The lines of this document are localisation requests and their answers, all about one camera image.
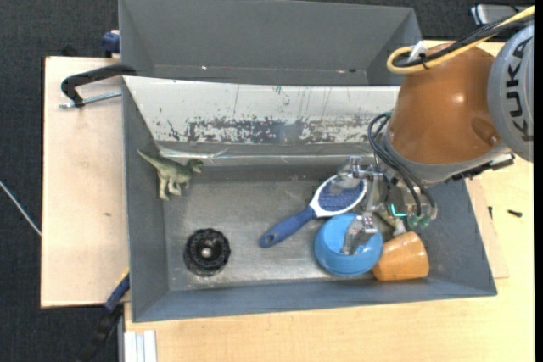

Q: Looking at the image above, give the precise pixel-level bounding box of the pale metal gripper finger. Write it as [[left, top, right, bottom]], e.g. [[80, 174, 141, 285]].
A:
[[341, 214, 379, 257], [335, 156, 376, 197]]

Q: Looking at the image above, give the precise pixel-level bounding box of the blue bowl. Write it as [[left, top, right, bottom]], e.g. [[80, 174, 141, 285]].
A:
[[312, 212, 385, 279]]

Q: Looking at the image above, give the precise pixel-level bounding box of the black ribbed round knob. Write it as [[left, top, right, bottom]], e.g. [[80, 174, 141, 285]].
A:
[[182, 227, 232, 278]]

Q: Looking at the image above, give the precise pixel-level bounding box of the blue and white hairbrush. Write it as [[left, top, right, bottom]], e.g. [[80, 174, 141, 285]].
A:
[[258, 174, 369, 249]]

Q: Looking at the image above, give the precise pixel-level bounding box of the green toy dinosaur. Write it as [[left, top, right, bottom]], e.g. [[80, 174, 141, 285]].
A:
[[136, 148, 204, 202]]

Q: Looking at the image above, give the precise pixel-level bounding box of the orange rounded block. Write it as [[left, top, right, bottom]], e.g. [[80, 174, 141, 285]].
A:
[[372, 230, 431, 282]]

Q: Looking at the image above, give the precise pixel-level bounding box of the grey metal bin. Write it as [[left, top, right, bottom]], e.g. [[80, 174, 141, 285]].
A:
[[117, 0, 498, 324]]

